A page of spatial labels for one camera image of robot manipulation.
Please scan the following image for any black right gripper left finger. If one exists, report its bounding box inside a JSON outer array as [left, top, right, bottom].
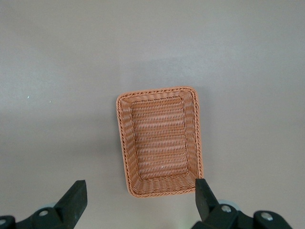
[[0, 180, 88, 229]]

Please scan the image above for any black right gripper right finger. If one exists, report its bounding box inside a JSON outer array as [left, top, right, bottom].
[[193, 178, 293, 229]]

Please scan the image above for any small brown wicker basket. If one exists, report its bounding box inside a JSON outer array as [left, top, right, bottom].
[[116, 85, 204, 198]]

